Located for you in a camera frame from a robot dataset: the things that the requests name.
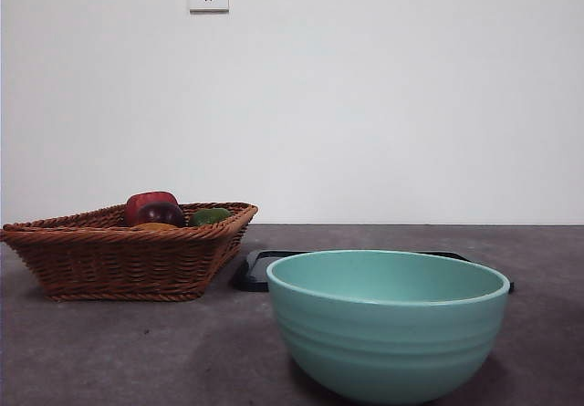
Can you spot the dark green tray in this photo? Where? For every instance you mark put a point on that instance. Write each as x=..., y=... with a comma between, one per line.
x=253, y=271

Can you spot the dark red plum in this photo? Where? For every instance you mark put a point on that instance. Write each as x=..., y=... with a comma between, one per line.
x=159, y=214

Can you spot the brown kiwi fruit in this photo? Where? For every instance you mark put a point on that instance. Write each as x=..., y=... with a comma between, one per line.
x=153, y=225

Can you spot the teal bowl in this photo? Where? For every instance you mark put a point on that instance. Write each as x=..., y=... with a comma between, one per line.
x=388, y=342

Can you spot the brown wicker basket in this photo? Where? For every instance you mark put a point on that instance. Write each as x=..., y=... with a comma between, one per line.
x=114, y=264

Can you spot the red apple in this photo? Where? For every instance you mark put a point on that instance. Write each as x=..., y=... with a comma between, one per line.
x=146, y=198

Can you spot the green avocado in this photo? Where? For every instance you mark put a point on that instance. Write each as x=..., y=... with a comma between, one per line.
x=210, y=216

